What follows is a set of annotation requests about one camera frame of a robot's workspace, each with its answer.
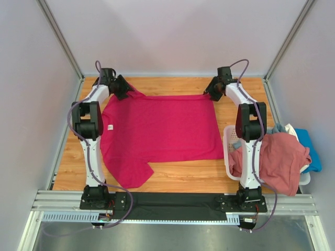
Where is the magenta t shirt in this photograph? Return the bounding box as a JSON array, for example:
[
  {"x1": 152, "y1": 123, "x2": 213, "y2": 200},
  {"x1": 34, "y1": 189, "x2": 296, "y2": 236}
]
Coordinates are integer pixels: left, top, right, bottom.
[{"x1": 100, "y1": 90, "x2": 224, "y2": 189}]

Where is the dusty pink t shirt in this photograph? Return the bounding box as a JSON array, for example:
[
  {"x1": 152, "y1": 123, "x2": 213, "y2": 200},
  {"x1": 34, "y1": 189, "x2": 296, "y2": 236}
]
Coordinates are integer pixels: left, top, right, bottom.
[{"x1": 228, "y1": 132, "x2": 312, "y2": 197}]

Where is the aluminium frame rail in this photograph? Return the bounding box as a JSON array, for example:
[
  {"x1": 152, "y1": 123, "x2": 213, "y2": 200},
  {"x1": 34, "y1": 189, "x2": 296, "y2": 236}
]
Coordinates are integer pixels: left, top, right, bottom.
[{"x1": 31, "y1": 190, "x2": 318, "y2": 216}]

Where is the white laundry basket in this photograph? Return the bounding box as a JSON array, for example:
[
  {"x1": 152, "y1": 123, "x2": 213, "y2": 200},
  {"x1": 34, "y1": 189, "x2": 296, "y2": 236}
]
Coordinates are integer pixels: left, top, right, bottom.
[{"x1": 222, "y1": 125, "x2": 311, "y2": 186}]

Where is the black base mat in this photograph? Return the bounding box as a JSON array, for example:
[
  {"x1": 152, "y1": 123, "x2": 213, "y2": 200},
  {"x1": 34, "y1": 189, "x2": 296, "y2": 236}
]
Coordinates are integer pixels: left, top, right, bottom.
[{"x1": 113, "y1": 192, "x2": 227, "y2": 220}]

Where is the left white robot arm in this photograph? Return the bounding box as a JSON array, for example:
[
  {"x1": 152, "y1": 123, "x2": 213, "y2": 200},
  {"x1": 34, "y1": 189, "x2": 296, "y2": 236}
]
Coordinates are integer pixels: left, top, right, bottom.
[{"x1": 67, "y1": 68, "x2": 133, "y2": 210}]

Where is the cream white t shirt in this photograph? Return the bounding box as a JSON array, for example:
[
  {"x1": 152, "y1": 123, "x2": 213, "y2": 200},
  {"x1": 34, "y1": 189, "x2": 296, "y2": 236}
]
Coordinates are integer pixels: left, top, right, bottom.
[{"x1": 284, "y1": 123, "x2": 299, "y2": 141}]

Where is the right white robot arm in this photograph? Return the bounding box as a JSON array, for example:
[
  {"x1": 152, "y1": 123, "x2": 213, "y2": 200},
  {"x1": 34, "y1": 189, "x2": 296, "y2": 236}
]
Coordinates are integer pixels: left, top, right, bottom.
[{"x1": 204, "y1": 66, "x2": 267, "y2": 211}]

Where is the white slotted cable duct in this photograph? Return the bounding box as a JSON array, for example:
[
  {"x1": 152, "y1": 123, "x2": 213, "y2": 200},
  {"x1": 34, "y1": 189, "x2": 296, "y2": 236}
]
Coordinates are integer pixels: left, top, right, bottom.
[{"x1": 41, "y1": 212, "x2": 240, "y2": 225}]

